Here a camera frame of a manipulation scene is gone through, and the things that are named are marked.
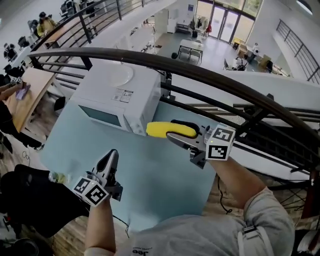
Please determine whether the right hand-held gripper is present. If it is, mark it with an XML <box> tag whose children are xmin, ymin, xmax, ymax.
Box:
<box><xmin>166</xmin><ymin>119</ymin><xmax>237</xmax><ymax>170</ymax></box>

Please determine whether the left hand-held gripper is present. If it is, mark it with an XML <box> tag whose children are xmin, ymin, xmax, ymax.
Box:
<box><xmin>72</xmin><ymin>149</ymin><xmax>124</xmax><ymax>207</ymax></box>

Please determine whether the yellow banana-shaped object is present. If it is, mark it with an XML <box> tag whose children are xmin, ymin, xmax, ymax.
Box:
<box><xmin>145</xmin><ymin>121</ymin><xmax>197</xmax><ymax>139</ymax></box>

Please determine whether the person's right forearm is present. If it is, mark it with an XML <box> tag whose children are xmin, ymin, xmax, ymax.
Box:
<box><xmin>206</xmin><ymin>157</ymin><xmax>267</xmax><ymax>215</ymax></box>

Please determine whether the person's left forearm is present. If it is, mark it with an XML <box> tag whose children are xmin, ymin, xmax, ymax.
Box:
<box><xmin>84</xmin><ymin>198</ymin><xmax>117</xmax><ymax>252</ymax></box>

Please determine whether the clear plastic bottle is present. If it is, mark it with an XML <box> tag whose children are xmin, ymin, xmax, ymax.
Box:
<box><xmin>48</xmin><ymin>171</ymin><xmax>72</xmax><ymax>185</ymax></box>

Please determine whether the white microwave oven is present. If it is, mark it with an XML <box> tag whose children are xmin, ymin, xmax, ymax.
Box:
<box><xmin>68</xmin><ymin>62</ymin><xmax>162</xmax><ymax>137</ymax></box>

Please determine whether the black waste bin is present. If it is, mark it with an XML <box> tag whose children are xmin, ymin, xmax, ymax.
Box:
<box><xmin>53</xmin><ymin>96</ymin><xmax>67</xmax><ymax>112</ymax></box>

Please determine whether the black mesh office chair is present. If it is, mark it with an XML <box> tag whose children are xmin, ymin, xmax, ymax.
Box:
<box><xmin>0</xmin><ymin>163</ymin><xmax>91</xmax><ymax>239</ymax></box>

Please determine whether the dark curved metal railing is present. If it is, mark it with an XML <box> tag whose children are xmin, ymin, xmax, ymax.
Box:
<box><xmin>26</xmin><ymin>47</ymin><xmax>320</xmax><ymax>221</ymax></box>

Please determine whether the white downstairs table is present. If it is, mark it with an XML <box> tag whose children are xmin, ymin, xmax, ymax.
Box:
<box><xmin>178</xmin><ymin>39</ymin><xmax>205</xmax><ymax>63</ymax></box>

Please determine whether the cardboard box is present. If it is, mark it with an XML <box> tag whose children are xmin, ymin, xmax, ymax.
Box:
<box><xmin>236</xmin><ymin>42</ymin><xmax>249</xmax><ymax>57</ymax></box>

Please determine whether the person's grey shirt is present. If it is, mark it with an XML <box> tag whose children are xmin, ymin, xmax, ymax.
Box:
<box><xmin>84</xmin><ymin>186</ymin><xmax>296</xmax><ymax>256</ymax></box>

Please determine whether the wooden table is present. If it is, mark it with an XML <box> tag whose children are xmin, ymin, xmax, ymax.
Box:
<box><xmin>4</xmin><ymin>67</ymin><xmax>57</xmax><ymax>134</ymax></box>

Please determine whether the yellow bin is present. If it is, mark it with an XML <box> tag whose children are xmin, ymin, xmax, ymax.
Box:
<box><xmin>232</xmin><ymin>37</ymin><xmax>245</xmax><ymax>50</ymax></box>

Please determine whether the purple cloth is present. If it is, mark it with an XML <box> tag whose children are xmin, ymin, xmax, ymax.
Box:
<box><xmin>15</xmin><ymin>84</ymin><xmax>32</xmax><ymax>101</ymax></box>

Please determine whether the black side railing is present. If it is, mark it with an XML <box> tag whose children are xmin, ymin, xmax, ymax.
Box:
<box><xmin>276</xmin><ymin>19</ymin><xmax>320</xmax><ymax>85</ymax></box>

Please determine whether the black balcony railing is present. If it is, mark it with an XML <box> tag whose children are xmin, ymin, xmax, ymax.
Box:
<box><xmin>29</xmin><ymin>0</ymin><xmax>156</xmax><ymax>52</ymax></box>

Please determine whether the round pendant lamp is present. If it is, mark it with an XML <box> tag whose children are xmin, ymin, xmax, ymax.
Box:
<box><xmin>296</xmin><ymin>0</ymin><xmax>314</xmax><ymax>15</ymax></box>

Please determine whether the black cable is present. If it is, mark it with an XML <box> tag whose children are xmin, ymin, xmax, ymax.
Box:
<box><xmin>216</xmin><ymin>174</ymin><xmax>234</xmax><ymax>215</ymax></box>
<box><xmin>112</xmin><ymin>214</ymin><xmax>131</xmax><ymax>239</ymax></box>

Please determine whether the glass entrance window wall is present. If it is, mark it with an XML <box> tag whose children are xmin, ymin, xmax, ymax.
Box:
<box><xmin>194</xmin><ymin>0</ymin><xmax>264</xmax><ymax>45</ymax></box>

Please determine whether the white shoulder strap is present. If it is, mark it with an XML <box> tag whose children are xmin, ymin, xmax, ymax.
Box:
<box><xmin>237</xmin><ymin>224</ymin><xmax>274</xmax><ymax>256</ymax></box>

